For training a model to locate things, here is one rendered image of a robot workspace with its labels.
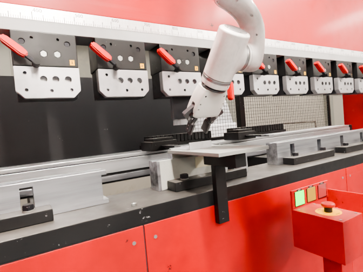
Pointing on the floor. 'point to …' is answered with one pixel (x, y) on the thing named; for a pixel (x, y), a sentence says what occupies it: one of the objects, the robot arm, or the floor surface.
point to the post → (240, 111)
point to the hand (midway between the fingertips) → (197, 127)
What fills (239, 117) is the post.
